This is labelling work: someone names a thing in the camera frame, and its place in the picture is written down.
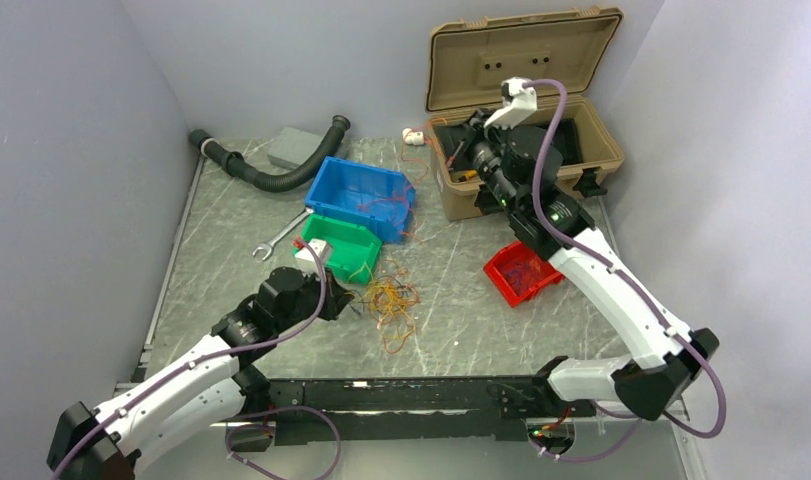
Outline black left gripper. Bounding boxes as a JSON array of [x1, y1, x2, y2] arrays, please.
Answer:
[[275, 264, 354, 333]]

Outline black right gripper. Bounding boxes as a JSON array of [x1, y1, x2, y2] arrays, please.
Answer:
[[435, 108, 522, 213]]

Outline yellow thin cable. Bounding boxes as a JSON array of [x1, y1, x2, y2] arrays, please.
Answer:
[[348, 261, 423, 333]]

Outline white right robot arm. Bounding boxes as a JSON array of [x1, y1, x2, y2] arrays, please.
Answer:
[[436, 109, 719, 420]]

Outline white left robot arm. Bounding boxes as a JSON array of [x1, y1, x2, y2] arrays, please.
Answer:
[[46, 267, 355, 479]]

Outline white pipe elbow fitting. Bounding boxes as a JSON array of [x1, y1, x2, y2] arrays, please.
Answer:
[[402, 128, 426, 146]]

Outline green plastic bin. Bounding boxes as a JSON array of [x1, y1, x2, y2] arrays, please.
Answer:
[[293, 214, 383, 285]]

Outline silver open-end wrench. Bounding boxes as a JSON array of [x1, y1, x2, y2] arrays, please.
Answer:
[[251, 207, 313, 261]]

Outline black toolbox tray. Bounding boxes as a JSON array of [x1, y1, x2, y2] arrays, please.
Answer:
[[451, 120, 583, 173]]

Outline blue plastic bin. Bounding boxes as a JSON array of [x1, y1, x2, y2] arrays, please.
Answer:
[[305, 156, 416, 244]]

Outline tan plastic toolbox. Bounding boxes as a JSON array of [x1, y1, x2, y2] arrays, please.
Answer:
[[425, 7, 625, 221]]

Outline red plastic bin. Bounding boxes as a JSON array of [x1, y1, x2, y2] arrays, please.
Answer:
[[483, 241, 564, 308]]

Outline grey flat block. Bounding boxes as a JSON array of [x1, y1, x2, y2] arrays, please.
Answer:
[[267, 127, 339, 173]]

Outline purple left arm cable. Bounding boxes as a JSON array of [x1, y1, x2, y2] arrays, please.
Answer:
[[50, 245, 329, 480]]

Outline yellow handled screwdriver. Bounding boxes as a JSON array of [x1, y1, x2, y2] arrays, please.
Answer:
[[456, 170, 478, 183]]

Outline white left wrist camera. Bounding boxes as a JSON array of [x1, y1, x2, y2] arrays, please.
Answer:
[[293, 237, 333, 274]]

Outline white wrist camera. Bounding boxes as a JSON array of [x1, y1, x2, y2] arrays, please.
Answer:
[[293, 237, 333, 274], [488, 77, 537, 130]]

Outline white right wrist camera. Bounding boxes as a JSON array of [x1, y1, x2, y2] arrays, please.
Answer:
[[488, 77, 537, 130]]

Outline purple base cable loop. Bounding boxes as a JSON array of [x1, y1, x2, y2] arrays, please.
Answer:
[[224, 401, 342, 480]]

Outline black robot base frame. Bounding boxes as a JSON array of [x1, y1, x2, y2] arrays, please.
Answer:
[[233, 366, 596, 451]]

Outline black corrugated hose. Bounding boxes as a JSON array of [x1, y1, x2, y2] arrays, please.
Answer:
[[188, 115, 353, 194]]

